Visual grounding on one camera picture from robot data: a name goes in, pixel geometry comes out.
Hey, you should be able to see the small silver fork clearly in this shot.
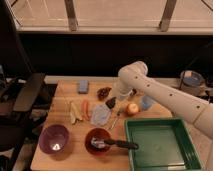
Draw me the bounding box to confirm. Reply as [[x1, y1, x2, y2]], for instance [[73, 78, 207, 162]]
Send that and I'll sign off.
[[110, 112, 121, 130]]

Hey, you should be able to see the green plastic tray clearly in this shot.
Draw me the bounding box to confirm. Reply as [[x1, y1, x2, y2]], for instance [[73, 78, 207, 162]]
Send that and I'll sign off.
[[124, 118, 202, 171]]

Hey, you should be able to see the small blue cup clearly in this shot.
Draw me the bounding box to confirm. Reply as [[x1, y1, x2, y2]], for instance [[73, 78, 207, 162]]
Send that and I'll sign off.
[[141, 96, 154, 111]]

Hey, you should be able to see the light blue cloth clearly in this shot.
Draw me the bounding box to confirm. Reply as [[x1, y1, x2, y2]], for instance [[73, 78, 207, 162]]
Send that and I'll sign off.
[[90, 104, 111, 126]]

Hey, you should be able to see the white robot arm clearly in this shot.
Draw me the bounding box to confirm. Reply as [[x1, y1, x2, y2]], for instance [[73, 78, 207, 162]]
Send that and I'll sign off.
[[113, 61, 213, 171]]

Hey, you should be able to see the black office chair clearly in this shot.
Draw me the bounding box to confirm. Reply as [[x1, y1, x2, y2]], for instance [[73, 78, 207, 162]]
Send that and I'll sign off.
[[0, 0, 46, 171]]

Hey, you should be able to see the blue sponge block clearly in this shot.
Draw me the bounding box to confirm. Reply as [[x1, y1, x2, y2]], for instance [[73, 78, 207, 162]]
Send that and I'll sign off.
[[78, 80, 89, 94]]

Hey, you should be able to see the orange carrot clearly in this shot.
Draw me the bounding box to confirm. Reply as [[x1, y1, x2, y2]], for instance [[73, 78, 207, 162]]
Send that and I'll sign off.
[[82, 100, 90, 121]]

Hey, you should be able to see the black handled spoon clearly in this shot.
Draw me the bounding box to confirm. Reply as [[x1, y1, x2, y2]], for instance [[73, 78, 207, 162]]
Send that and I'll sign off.
[[91, 137, 139, 150]]

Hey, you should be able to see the purple bowl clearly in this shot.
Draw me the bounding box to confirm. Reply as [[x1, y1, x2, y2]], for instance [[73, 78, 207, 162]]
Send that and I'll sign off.
[[38, 124, 69, 154]]

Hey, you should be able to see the apple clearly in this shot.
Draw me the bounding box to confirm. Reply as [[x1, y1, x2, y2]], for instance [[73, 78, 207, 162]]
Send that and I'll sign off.
[[125, 103, 140, 116]]

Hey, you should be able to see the red bowl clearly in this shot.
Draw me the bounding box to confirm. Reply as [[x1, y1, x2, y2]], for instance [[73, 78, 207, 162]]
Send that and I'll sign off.
[[85, 128, 111, 155]]

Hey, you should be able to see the black eraser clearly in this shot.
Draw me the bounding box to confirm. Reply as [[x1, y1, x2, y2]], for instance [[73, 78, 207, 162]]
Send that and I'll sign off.
[[105, 97, 116, 109]]

